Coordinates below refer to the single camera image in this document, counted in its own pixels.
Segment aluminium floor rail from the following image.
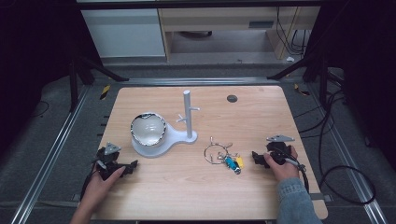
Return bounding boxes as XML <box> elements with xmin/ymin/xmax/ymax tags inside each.
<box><xmin>120</xmin><ymin>77</ymin><xmax>281</xmax><ymax>87</ymax></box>
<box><xmin>8</xmin><ymin>85</ymin><xmax>92</xmax><ymax>224</ymax></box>
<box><xmin>306</xmin><ymin>83</ymin><xmax>390</xmax><ymax>224</ymax></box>

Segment person's right hand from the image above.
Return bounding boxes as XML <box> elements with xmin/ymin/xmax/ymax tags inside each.
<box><xmin>262</xmin><ymin>145</ymin><xmax>301</xmax><ymax>182</ymax></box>

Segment person's left hand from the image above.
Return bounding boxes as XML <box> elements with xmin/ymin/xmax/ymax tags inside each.
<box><xmin>79</xmin><ymin>165</ymin><xmax>127</xmax><ymax>217</ymax></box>

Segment white cabinet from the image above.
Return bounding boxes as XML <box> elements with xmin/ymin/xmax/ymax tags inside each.
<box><xmin>79</xmin><ymin>7</ymin><xmax>166</xmax><ymax>59</ymax></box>

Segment blue key tag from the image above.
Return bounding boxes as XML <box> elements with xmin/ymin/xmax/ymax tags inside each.
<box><xmin>223</xmin><ymin>156</ymin><xmax>242</xmax><ymax>175</ymax></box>

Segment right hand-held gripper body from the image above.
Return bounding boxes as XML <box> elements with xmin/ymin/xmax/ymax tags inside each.
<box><xmin>265</xmin><ymin>133</ymin><xmax>296</xmax><ymax>166</ymax></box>

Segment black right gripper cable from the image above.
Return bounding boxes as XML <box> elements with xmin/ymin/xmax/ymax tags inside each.
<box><xmin>274</xmin><ymin>147</ymin><xmax>310</xmax><ymax>194</ymax></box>

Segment yellow black tape strip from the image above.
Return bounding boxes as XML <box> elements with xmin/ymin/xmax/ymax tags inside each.
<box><xmin>293</xmin><ymin>83</ymin><xmax>311</xmax><ymax>97</ymax></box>
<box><xmin>99</xmin><ymin>84</ymin><xmax>111</xmax><ymax>101</ymax></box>

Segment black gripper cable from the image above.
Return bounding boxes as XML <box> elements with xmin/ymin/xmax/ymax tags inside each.
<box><xmin>274</xmin><ymin>147</ymin><xmax>310</xmax><ymax>194</ymax></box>
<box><xmin>79</xmin><ymin>169</ymin><xmax>95</xmax><ymax>202</ymax></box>

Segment white bowl with silver rim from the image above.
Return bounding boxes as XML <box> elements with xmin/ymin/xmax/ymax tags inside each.
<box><xmin>130</xmin><ymin>111</ymin><xmax>168</xmax><ymax>148</ymax></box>

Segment black tripod stand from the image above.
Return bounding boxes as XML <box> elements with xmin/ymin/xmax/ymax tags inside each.
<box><xmin>66</xmin><ymin>52</ymin><xmax>130</xmax><ymax>114</ymax></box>
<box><xmin>266</xmin><ymin>52</ymin><xmax>331</xmax><ymax>108</ymax></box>

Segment white rack with pegged post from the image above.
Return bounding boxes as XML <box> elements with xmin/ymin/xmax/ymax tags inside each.
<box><xmin>131</xmin><ymin>90</ymin><xmax>202</xmax><ymax>159</ymax></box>

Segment black cables under desk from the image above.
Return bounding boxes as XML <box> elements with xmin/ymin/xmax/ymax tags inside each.
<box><xmin>275</xmin><ymin>7</ymin><xmax>312</xmax><ymax>57</ymax></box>

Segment metal key ring with keys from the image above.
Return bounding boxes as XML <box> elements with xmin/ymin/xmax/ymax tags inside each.
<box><xmin>203</xmin><ymin>135</ymin><xmax>241</xmax><ymax>171</ymax></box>

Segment black floor cable loop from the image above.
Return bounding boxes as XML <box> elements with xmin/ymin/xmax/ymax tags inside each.
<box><xmin>292</xmin><ymin>88</ymin><xmax>377</xmax><ymax>206</ymax></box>

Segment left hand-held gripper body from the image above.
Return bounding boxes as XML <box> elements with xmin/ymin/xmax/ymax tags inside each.
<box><xmin>92</xmin><ymin>142</ymin><xmax>127</xmax><ymax>181</ymax></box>

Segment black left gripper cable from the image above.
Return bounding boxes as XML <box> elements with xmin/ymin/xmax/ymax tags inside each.
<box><xmin>79</xmin><ymin>169</ymin><xmax>95</xmax><ymax>202</ymax></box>

